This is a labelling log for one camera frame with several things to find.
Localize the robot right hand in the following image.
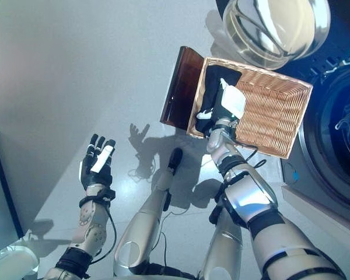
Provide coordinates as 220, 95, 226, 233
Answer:
195, 78, 247, 125

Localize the robot left leg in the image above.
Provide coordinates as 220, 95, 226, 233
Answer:
113, 148, 184, 277

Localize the black garment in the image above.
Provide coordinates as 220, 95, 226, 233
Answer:
195, 65, 242, 135

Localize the silver robot torso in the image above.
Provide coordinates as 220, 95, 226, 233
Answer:
110, 262, 205, 280

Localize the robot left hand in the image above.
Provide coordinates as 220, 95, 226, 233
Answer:
79, 134, 117, 191

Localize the blue tag wire loop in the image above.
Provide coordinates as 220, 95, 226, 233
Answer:
282, 162, 300, 184

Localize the rectangular wicker laundry basket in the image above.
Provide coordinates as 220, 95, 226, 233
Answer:
185, 57, 314, 160

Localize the grey front-load washing machine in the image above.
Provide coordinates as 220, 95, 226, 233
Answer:
279, 52, 350, 228

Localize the robot right leg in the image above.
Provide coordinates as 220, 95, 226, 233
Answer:
199, 186, 246, 280

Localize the robot leg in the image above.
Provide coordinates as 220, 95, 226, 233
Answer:
113, 148, 184, 277
199, 186, 246, 280

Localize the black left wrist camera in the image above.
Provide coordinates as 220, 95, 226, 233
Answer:
100, 188, 117, 202

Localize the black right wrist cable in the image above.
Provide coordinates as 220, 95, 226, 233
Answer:
230, 136, 268, 170

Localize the round glass washer door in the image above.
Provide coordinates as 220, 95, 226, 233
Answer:
215, 0, 332, 71

